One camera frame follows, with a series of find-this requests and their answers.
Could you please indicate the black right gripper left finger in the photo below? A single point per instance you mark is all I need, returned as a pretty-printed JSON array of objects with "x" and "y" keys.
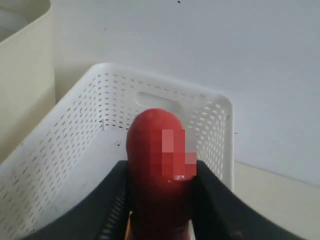
[{"x": 102, "y": 215}]

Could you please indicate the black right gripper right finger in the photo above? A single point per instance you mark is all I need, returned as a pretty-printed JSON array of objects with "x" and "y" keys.
[{"x": 218, "y": 214}]

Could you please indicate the red sausage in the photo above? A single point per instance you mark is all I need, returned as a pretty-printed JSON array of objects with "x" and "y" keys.
[{"x": 160, "y": 177}]

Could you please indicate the white perforated plastic basket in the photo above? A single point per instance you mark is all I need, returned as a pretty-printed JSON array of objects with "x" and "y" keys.
[{"x": 82, "y": 138}]

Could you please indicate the cream plastic bin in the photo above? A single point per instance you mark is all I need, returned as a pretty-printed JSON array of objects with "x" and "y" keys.
[{"x": 27, "y": 78}]

